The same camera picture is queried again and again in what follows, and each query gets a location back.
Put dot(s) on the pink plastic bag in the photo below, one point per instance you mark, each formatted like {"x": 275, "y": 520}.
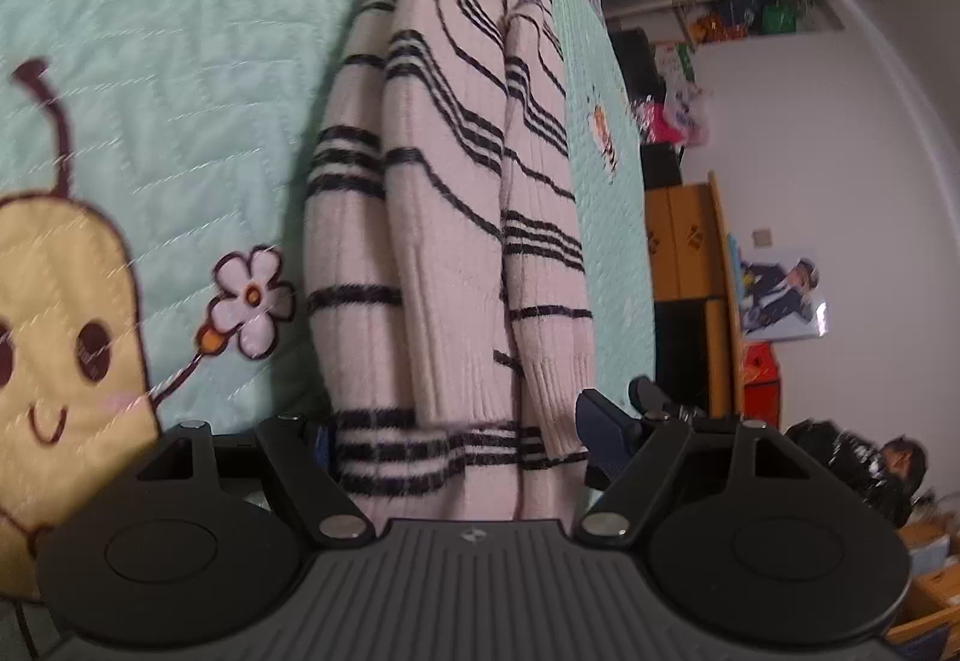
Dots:
{"x": 671, "y": 121}

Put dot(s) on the white black-striped sweater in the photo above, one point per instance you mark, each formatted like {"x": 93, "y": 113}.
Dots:
{"x": 442, "y": 256}

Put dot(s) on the green and white carton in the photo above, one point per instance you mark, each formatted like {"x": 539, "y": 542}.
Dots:
{"x": 675, "y": 61}

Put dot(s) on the black chair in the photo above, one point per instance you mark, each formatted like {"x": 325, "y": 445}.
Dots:
{"x": 634, "y": 61}

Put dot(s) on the wooden cabinet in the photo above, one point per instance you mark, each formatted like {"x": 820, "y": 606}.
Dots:
{"x": 686, "y": 248}

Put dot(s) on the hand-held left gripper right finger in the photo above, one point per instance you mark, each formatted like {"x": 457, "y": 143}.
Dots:
{"x": 600, "y": 436}

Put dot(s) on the green plastic bag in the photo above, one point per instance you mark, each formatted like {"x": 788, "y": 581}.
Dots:
{"x": 784, "y": 16}

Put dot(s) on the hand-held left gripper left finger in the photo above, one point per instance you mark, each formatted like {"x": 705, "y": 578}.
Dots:
{"x": 324, "y": 451}

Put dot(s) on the black plastic bag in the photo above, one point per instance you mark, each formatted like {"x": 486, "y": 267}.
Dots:
{"x": 840, "y": 462}

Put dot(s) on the red paper bag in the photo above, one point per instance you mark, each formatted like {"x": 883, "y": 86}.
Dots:
{"x": 761, "y": 376}

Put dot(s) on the wall poster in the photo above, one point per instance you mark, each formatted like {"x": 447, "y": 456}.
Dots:
{"x": 780, "y": 293}

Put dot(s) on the wall socket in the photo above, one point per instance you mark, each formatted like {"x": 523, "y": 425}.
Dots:
{"x": 762, "y": 236}

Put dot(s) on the mint bee-print quilted bedspread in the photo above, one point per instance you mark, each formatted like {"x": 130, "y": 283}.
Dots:
{"x": 187, "y": 69}

